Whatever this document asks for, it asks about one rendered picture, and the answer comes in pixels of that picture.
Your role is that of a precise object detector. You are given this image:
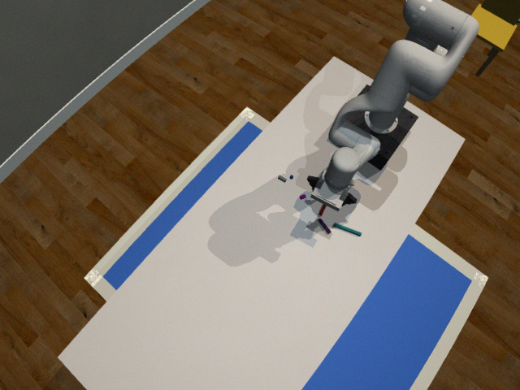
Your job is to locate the teal rod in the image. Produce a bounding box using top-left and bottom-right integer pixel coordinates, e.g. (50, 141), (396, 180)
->
(333, 223), (362, 236)

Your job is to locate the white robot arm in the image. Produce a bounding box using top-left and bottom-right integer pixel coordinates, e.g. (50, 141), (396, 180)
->
(311, 0), (479, 211)

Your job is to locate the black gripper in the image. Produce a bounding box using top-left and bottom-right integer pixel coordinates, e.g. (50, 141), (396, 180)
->
(307, 168), (357, 206)

